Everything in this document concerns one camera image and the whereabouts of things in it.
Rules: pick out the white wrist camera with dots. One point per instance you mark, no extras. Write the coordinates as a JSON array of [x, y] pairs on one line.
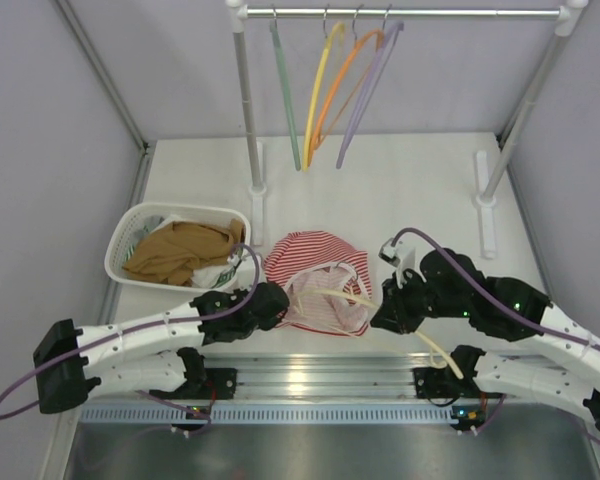
[[402, 257], [245, 272]]

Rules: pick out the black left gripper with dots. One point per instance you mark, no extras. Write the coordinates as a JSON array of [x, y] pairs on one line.
[[276, 307]]

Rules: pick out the aluminium mounting rail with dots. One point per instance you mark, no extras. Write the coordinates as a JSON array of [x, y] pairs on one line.
[[330, 375]]

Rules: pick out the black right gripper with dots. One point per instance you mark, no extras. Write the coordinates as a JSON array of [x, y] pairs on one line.
[[393, 313]]

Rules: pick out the orange hanger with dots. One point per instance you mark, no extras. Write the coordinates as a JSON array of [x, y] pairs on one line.
[[322, 128]]

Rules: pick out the silver clothes rack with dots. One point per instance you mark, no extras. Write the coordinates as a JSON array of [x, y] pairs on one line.
[[456, 68]]

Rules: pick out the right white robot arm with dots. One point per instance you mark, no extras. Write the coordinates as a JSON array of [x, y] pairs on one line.
[[511, 310]]

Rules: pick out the tan brown garment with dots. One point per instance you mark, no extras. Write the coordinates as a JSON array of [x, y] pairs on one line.
[[172, 254]]

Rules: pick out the purple hanger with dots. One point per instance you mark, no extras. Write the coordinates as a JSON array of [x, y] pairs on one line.
[[372, 78]]

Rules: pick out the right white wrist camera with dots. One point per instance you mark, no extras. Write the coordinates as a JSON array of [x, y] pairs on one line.
[[402, 257]]

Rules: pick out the green hanger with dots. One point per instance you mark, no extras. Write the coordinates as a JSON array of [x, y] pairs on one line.
[[286, 93]]

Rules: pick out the red white striped tank top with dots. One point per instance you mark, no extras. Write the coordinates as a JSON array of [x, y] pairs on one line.
[[307, 260]]

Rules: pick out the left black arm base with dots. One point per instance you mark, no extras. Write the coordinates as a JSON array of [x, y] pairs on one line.
[[216, 383]]

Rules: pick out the yellow hanger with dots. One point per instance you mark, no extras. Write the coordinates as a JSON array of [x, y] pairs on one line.
[[337, 33]]

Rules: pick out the white slotted cable duct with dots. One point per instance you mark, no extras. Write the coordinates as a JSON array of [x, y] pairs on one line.
[[273, 414]]

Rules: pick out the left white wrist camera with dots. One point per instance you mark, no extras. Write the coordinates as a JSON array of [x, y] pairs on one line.
[[245, 272]]

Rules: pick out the cream hanger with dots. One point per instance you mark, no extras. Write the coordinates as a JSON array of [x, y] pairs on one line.
[[328, 311]]

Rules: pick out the white plastic laundry basket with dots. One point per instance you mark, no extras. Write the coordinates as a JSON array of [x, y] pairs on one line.
[[130, 224]]

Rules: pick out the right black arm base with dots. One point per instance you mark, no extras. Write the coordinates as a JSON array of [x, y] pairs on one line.
[[442, 387]]

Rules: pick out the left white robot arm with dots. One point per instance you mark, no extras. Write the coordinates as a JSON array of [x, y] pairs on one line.
[[157, 353]]

